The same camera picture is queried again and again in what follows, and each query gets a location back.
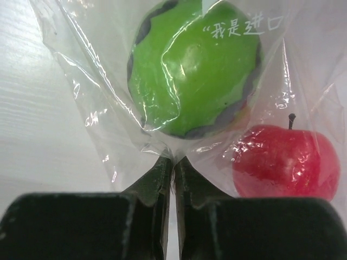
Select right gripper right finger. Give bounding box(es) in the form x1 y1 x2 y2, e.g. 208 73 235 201
175 158 346 259

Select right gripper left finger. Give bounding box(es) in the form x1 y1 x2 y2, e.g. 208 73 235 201
1 157 171 259

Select fake red fruit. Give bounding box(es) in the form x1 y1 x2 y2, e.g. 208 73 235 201
232 114 341 201

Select fake green fruit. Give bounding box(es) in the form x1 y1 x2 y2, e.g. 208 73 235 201
127 1 264 139

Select clear zip top bag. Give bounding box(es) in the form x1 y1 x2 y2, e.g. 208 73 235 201
30 1 346 203

